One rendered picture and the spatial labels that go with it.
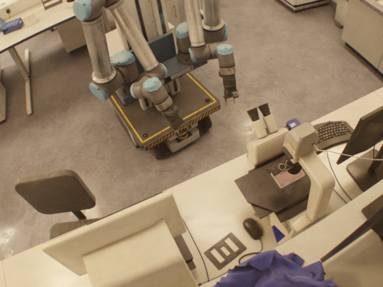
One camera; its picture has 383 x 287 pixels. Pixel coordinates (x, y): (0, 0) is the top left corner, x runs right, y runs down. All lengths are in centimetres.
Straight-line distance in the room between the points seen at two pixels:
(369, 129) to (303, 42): 253
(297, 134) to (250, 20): 308
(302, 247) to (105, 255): 58
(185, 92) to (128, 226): 181
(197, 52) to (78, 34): 239
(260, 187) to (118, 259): 68
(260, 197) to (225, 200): 27
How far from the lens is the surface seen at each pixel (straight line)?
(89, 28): 165
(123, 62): 198
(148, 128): 244
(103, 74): 187
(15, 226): 293
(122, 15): 168
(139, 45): 172
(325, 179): 114
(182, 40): 216
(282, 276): 81
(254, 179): 139
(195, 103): 253
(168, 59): 234
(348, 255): 99
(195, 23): 184
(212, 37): 216
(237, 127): 277
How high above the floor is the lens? 216
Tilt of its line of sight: 55 degrees down
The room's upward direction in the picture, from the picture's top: 9 degrees counter-clockwise
